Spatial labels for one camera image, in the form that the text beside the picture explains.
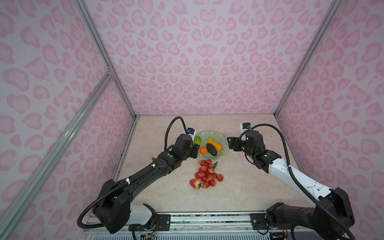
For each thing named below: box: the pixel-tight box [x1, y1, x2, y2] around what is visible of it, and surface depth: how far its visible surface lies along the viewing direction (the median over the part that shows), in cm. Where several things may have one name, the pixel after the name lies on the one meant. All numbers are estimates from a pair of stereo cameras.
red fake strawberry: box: [189, 178, 203, 190], surface depth 84 cm
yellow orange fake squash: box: [207, 137, 223, 152], surface depth 100 cm
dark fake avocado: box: [206, 143, 218, 156], surface depth 98 cm
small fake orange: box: [200, 147, 208, 155], surface depth 99 cm
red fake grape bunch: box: [195, 159, 224, 189], surface depth 87 cm
